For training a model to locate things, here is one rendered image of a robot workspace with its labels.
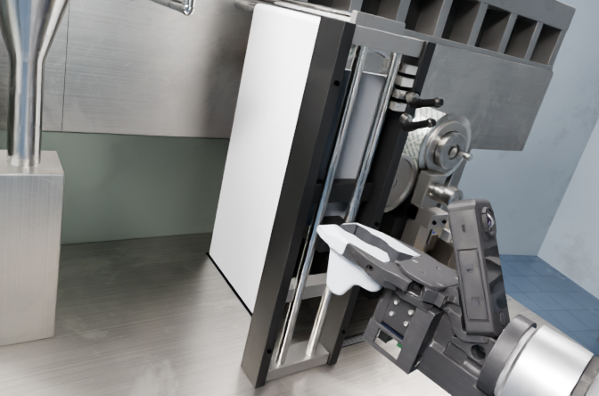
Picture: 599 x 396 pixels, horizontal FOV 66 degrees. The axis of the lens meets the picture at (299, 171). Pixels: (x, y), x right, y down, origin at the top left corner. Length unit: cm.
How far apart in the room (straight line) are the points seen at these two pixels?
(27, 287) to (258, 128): 43
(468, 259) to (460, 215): 4
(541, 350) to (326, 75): 35
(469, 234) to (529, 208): 362
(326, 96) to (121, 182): 57
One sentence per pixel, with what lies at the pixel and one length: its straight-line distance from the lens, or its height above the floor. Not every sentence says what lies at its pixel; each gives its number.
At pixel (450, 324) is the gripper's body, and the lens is 44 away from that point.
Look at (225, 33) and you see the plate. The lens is 99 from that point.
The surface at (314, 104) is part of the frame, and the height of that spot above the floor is 134.
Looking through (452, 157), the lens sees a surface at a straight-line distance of 97.
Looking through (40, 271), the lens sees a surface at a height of 102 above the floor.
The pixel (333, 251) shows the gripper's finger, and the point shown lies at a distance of 47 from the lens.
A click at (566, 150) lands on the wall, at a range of 403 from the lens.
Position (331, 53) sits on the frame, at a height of 140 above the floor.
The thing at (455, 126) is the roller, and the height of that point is 130.
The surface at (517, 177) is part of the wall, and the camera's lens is 380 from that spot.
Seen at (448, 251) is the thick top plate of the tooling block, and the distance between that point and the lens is 111.
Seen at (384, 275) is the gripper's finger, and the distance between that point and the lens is 42.
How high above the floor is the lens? 144
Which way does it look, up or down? 19 degrees down
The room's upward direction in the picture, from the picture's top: 14 degrees clockwise
